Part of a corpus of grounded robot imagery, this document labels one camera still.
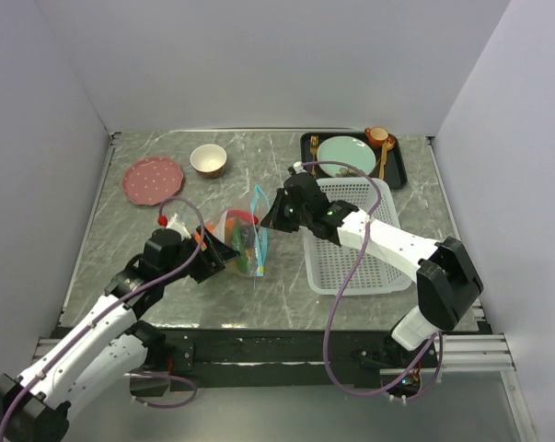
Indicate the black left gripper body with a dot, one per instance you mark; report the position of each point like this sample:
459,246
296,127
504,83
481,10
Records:
187,249

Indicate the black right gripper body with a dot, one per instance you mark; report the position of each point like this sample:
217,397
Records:
296,216

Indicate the clear zip top bag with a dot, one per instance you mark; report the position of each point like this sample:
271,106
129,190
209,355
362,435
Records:
258,204

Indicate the red toy chili pepper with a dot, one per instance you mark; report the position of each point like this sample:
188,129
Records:
243,216

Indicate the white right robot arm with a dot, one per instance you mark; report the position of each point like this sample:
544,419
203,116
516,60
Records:
446,279

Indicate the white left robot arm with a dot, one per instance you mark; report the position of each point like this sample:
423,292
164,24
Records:
111,340

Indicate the gold fork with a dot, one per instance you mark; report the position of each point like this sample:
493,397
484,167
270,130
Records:
313,146

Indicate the white plastic mesh basket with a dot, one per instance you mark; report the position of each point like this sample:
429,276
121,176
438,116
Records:
327,264

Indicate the mint green plate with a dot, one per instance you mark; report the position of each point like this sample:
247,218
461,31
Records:
348,150

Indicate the pink dotted plate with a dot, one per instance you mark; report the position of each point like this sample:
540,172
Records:
152,180

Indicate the floral paper bowl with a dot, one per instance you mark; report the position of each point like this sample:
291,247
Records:
209,160

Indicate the brown ceramic cup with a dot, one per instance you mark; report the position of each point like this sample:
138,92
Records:
377,136

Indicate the wooden spoon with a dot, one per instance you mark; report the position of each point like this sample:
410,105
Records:
387,146

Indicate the aluminium front rail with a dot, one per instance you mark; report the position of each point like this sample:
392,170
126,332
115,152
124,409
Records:
477,353

